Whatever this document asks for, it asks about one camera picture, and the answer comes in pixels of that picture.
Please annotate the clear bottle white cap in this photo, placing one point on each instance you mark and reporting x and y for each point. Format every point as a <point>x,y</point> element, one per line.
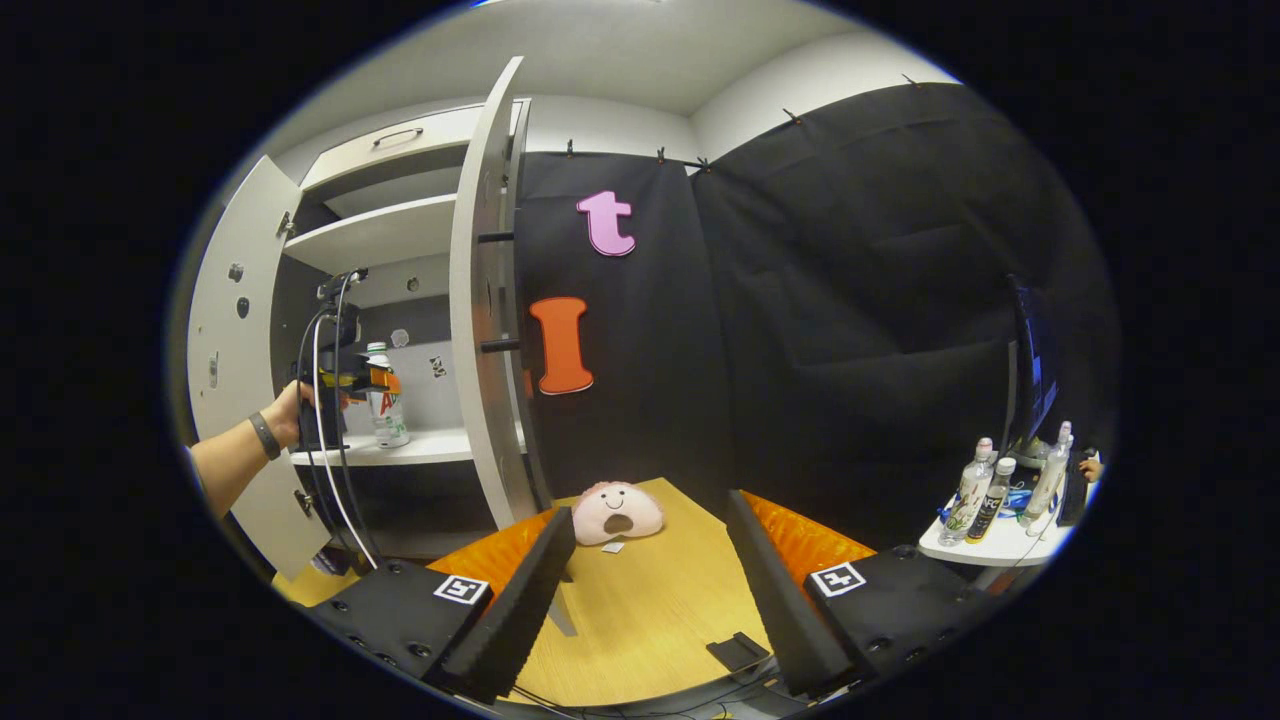
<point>968,500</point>

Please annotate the white cabinet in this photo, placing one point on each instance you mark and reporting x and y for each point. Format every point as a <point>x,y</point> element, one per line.
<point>380,235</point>

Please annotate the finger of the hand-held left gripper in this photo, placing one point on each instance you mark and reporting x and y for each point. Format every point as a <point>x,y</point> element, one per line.
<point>385,380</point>

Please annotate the black monitor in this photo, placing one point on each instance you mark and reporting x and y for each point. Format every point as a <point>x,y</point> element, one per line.
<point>1030,370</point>

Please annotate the white side table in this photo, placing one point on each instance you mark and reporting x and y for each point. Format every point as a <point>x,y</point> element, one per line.
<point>990,547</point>

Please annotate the small black flat object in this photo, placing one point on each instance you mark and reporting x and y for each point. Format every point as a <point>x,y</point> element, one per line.
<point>738,652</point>

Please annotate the black backdrop cloth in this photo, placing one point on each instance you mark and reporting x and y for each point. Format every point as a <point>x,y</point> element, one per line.
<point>820,320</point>

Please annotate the white green label bottle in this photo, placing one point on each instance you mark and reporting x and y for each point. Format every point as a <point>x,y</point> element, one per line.
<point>388,420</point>

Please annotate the black label bottle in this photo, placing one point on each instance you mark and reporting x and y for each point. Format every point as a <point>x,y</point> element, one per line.
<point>992,505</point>

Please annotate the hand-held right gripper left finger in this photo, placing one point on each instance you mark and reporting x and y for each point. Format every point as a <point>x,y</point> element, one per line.
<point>520,610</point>

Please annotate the white cabinet drawer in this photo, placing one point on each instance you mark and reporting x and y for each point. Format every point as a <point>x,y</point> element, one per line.
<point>400,150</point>

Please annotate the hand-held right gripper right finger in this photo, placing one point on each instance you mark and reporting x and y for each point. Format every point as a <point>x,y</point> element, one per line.
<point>785,610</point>

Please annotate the black wristband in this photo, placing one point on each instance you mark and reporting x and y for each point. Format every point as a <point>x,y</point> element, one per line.
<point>265,436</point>

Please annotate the tall clear bottle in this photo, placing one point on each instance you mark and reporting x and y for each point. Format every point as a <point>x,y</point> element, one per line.
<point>1046,480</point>

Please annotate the white cabinet door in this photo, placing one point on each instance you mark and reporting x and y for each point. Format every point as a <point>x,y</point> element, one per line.
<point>475,300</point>
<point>235,360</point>

